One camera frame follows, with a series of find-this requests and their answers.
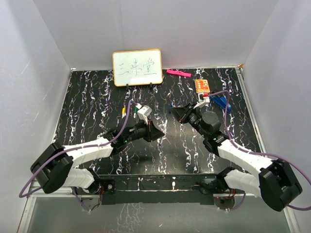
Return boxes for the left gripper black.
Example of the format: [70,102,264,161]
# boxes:
[124,117,164,143]

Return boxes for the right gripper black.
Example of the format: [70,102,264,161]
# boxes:
[170,102,208,138]

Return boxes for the white pen blue end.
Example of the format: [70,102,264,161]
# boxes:
[163,119,168,133]

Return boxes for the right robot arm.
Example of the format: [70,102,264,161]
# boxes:
[170,103,302,212]

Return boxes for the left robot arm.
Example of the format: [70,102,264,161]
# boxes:
[30,120,165,194]

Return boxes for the small spiral notebook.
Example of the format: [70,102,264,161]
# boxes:
[194,79,210,94]

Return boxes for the black base bar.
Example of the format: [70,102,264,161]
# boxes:
[98,174,246,206]

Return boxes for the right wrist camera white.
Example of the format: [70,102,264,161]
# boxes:
[194,92,210,109]

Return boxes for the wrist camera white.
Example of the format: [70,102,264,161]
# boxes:
[137,105,152,124]
[194,92,210,109]

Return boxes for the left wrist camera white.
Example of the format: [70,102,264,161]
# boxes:
[137,105,152,124]

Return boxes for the whiteboard with yellow frame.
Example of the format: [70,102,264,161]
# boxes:
[112,49,163,87]

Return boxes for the aluminium frame rail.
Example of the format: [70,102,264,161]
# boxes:
[213,176,291,198]

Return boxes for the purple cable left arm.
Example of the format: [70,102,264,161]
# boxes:
[18,100,141,211]

